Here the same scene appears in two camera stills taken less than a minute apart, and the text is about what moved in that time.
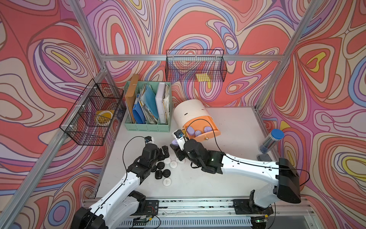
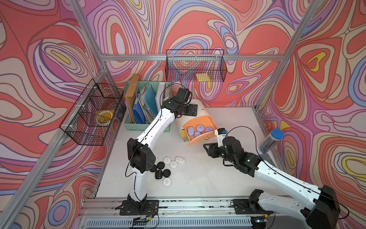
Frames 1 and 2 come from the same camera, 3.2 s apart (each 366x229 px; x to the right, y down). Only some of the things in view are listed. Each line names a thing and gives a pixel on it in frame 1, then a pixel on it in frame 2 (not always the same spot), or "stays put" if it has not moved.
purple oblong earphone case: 190,130 stays put
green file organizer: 147,106 stays put
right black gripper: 178,151 to 213,148
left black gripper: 161,156 to 190,112
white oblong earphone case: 182,161 stays put
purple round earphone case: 207,129 stays put
